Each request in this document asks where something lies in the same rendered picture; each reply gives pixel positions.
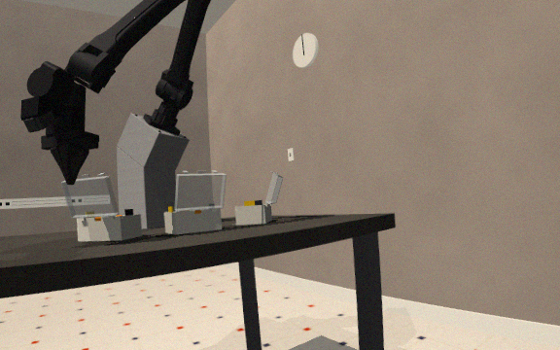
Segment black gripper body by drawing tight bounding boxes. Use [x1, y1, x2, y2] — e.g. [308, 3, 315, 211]
[41, 109, 99, 150]

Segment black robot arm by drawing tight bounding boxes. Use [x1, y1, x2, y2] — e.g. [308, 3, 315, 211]
[20, 0, 211, 136]

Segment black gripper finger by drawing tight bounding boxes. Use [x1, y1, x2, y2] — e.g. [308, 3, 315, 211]
[59, 145, 89, 185]
[51, 147, 77, 185]

